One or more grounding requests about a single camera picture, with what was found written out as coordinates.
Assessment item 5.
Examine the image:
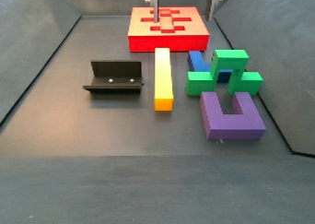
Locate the purple U-shaped block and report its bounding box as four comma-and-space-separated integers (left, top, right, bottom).
199, 92, 265, 139

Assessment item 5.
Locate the red slotted board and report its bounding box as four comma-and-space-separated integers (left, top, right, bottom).
128, 6, 209, 53

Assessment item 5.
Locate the black angled fixture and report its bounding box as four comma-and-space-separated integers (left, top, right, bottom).
83, 60, 143, 93

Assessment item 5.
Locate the yellow long bar block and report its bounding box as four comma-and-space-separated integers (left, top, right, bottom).
153, 48, 173, 112

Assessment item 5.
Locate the green stepped arch block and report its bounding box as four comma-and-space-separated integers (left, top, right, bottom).
185, 50, 263, 96

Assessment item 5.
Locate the blue U-shaped block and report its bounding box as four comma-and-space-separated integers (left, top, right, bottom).
187, 51, 231, 83

